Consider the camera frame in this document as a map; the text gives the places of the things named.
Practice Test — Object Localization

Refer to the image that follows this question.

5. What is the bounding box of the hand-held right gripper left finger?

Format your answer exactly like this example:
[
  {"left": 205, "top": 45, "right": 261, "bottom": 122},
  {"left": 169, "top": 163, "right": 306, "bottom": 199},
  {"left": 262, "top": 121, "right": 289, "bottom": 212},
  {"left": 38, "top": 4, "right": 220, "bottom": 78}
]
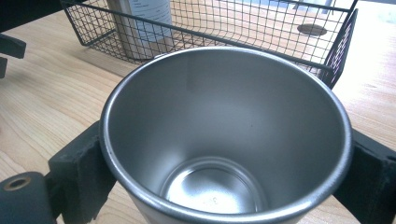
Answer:
[{"left": 48, "top": 120, "right": 118, "bottom": 224}]

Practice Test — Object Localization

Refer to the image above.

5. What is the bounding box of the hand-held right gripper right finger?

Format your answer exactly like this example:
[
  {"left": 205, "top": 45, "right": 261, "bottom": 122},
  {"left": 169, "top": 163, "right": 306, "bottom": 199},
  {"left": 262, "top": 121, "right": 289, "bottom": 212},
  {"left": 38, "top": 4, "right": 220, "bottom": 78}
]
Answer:
[{"left": 332, "top": 129, "right": 396, "bottom": 224}]

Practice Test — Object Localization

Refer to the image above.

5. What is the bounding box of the steel tumbler with lid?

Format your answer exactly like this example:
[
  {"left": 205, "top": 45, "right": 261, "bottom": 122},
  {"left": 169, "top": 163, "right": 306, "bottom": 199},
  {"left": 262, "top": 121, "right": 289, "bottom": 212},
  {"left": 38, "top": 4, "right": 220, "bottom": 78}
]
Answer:
[{"left": 106, "top": 0, "right": 176, "bottom": 61}]

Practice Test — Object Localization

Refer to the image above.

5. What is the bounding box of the steel mug with white handle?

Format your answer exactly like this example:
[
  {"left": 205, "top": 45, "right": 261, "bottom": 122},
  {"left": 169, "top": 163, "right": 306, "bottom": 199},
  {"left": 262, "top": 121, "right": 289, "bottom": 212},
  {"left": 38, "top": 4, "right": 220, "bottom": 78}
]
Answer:
[{"left": 99, "top": 46, "right": 355, "bottom": 224}]

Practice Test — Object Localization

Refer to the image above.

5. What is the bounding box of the black wire mesh basket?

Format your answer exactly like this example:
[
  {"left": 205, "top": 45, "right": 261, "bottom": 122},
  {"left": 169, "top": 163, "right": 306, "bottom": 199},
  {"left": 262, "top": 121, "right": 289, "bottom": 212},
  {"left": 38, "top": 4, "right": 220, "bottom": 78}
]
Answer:
[{"left": 60, "top": 0, "right": 359, "bottom": 90}]

